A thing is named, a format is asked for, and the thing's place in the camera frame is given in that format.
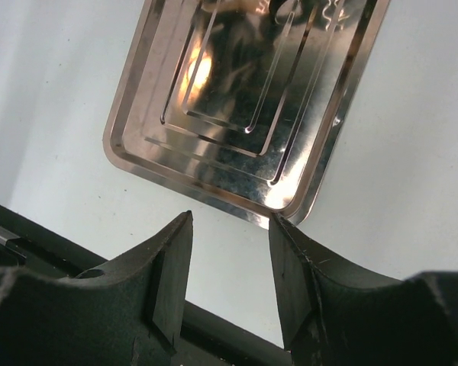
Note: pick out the dark grey mug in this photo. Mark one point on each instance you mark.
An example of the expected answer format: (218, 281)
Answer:
(280, 10)

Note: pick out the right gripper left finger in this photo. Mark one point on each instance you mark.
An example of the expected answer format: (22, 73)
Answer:
(126, 311)

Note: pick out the steel tray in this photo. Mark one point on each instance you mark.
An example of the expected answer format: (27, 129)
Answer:
(219, 104)

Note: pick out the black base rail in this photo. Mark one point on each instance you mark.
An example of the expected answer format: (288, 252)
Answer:
(205, 339)

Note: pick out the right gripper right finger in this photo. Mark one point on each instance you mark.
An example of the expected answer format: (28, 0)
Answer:
(333, 311)

